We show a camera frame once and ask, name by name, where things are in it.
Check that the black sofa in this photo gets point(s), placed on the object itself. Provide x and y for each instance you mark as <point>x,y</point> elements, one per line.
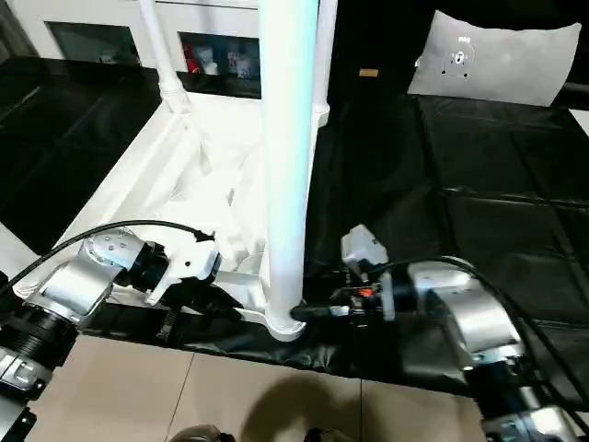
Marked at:
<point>377,37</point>

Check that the black flat bar device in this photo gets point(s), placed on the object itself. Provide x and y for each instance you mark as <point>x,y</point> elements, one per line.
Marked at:
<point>577,89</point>

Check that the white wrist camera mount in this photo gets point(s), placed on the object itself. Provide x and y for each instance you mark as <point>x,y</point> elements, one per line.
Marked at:
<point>363,248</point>
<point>193,264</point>

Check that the small white jar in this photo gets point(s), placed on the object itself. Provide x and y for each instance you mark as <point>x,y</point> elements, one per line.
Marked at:
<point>211,67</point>

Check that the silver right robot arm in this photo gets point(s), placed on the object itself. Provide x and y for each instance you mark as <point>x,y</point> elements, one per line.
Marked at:
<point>469,313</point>

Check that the red bottle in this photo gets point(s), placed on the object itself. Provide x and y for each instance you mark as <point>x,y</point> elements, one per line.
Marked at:
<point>191,57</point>

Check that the white plastic table leg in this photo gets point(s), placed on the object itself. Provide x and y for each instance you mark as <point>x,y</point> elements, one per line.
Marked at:
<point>14,248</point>
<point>287,138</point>
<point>326,55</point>
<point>161,55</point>

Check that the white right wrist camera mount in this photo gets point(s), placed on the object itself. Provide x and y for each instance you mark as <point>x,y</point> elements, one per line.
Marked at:
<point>363,248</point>

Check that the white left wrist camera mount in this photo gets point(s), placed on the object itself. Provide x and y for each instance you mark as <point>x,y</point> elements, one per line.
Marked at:
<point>193,264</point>

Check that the white plastic table top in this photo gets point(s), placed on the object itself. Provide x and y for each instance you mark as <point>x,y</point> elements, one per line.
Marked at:
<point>161,184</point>

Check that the grey printed cushion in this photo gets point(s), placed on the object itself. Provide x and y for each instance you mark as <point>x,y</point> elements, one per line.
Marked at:
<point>497,60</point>

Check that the white flat board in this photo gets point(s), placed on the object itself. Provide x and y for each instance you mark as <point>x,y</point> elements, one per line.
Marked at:
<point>580,120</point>

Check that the white cabinet with glass doors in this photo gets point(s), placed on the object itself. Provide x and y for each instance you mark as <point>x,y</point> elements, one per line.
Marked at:
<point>92,18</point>

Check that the brown curtain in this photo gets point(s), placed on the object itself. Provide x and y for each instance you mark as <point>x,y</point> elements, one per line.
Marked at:
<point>11,27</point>

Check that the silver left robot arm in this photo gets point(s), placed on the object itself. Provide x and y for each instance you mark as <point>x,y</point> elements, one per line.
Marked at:
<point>78,281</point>

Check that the dark brown shoe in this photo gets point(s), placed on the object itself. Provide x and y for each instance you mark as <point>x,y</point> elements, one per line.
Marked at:
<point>202,433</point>
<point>322,435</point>

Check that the black work mat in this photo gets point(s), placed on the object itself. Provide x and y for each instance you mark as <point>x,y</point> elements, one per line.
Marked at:
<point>460,184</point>

